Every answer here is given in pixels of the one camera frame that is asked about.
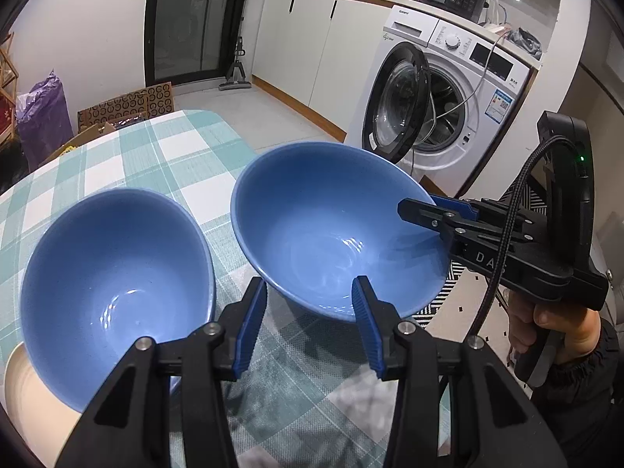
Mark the person's right forearm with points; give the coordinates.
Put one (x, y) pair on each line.
(585, 399)

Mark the beige round plate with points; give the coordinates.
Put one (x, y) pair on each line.
(34, 409)

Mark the teal checked tablecloth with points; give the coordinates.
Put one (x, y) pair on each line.
(185, 156)

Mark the white kitchen base cabinet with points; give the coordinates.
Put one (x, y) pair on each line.
(302, 48)

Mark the grey bag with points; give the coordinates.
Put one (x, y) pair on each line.
(526, 43)

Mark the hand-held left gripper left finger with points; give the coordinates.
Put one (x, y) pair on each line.
(251, 326)

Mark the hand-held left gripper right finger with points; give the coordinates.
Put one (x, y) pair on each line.
(365, 321)

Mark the yellow packet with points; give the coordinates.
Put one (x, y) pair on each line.
(69, 150)

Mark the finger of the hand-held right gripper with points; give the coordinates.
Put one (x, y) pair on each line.
(424, 214)
(463, 207)

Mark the patterned cardboard box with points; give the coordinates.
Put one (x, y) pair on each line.
(126, 105)

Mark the black framed glass door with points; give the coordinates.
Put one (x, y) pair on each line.
(195, 19)

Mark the white washing machine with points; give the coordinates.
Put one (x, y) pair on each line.
(468, 68)

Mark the purple plastic bag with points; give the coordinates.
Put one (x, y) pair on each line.
(44, 117)

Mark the upright floor cleaner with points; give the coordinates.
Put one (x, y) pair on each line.
(236, 68)

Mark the plain brown cardboard box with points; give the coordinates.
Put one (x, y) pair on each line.
(87, 134)

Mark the person's right hand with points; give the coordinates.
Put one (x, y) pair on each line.
(575, 331)

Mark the wooden shoe rack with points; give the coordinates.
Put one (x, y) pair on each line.
(9, 70)

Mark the blue bowl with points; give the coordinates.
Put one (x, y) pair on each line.
(112, 278)
(317, 214)

